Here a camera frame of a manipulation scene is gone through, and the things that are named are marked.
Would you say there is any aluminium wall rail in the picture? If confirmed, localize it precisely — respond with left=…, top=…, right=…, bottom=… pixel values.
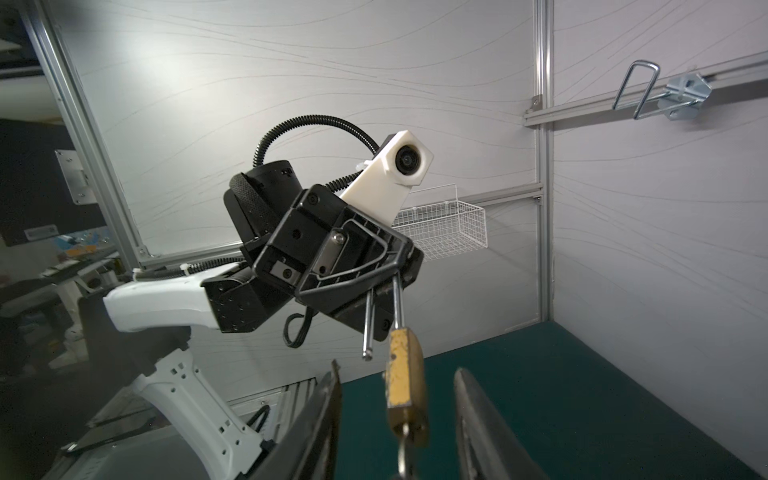
left=524, top=52, right=767, bottom=128

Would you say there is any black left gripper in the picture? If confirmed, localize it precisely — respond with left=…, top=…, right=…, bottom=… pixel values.
left=251, top=182, right=425, bottom=343

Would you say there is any white wire basket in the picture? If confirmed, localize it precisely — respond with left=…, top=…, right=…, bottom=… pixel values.
left=392, top=184, right=488, bottom=262

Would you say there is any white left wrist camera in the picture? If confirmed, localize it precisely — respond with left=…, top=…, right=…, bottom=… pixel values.
left=341, top=130, right=434, bottom=226

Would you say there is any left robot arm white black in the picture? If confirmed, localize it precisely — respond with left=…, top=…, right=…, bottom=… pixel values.
left=104, top=114, right=434, bottom=479

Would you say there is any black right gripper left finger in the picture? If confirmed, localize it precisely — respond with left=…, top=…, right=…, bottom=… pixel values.
left=248, top=360, right=342, bottom=480

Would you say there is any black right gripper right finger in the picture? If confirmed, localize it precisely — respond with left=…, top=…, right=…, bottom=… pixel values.
left=454, top=368, right=547, bottom=479

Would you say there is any brass padlock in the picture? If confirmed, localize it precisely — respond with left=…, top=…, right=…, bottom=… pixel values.
left=385, top=274, right=430, bottom=448

